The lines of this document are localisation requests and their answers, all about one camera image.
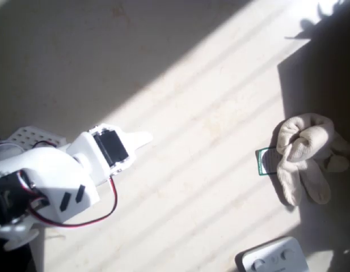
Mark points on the cream socks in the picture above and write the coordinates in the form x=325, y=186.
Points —
x=302, y=147

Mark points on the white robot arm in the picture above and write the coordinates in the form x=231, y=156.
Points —
x=47, y=161

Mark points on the white perforated base plate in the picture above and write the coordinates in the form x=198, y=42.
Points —
x=24, y=136

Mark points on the green bordered paper label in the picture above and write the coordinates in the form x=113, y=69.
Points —
x=262, y=163

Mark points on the white device with round knobs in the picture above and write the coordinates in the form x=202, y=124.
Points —
x=276, y=255

